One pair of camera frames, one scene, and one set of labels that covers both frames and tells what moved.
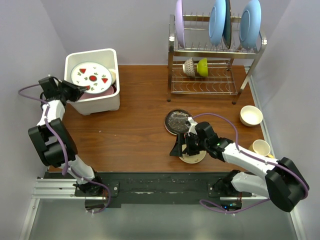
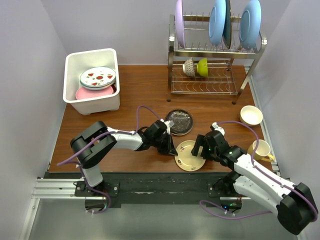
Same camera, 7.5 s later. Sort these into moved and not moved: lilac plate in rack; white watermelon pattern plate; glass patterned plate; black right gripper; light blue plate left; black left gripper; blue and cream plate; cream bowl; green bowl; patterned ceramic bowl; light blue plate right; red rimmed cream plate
Moved: black right gripper; blue and cream plate; white watermelon pattern plate; black left gripper
Not moved: green bowl; red rimmed cream plate; cream bowl; patterned ceramic bowl; light blue plate left; glass patterned plate; light blue plate right; lilac plate in rack
